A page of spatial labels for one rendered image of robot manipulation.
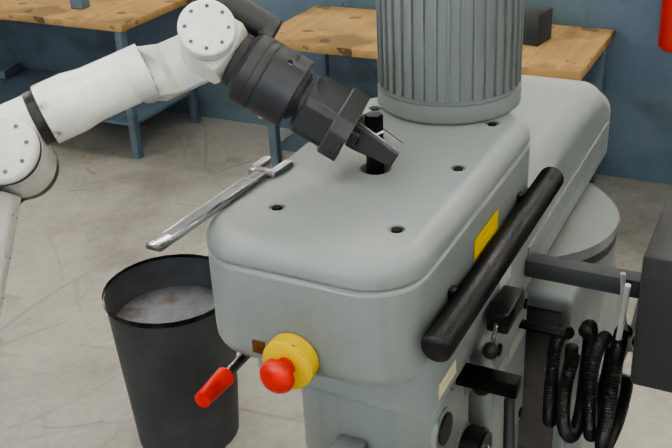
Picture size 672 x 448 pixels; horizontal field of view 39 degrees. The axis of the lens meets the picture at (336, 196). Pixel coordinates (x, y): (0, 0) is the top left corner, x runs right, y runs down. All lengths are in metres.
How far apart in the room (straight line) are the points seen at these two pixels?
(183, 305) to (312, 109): 2.52
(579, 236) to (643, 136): 3.91
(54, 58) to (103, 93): 6.36
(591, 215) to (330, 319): 0.88
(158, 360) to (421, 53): 2.27
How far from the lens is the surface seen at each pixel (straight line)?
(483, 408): 1.41
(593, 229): 1.74
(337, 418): 1.26
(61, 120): 1.11
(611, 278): 1.45
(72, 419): 3.97
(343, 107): 1.11
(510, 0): 1.27
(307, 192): 1.10
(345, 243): 0.98
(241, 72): 1.10
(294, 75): 1.10
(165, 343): 3.31
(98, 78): 1.12
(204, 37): 1.09
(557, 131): 1.63
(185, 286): 3.68
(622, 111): 5.57
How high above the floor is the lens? 2.36
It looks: 26 degrees down
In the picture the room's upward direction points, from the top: 3 degrees counter-clockwise
